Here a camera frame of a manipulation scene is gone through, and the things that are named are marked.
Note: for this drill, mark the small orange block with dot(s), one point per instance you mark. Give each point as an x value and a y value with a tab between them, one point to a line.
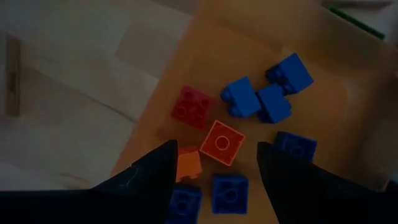
222	143
188	163

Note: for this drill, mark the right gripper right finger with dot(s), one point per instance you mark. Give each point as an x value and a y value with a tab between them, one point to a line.
295	186

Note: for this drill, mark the small red block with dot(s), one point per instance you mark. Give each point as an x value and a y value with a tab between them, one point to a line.
192	107

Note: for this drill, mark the dark green long block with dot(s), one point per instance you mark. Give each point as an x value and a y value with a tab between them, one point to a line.
357	23

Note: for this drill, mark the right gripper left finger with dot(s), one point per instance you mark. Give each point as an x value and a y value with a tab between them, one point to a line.
149	186

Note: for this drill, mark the orange plastic bin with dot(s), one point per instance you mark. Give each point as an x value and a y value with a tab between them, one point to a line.
248	46

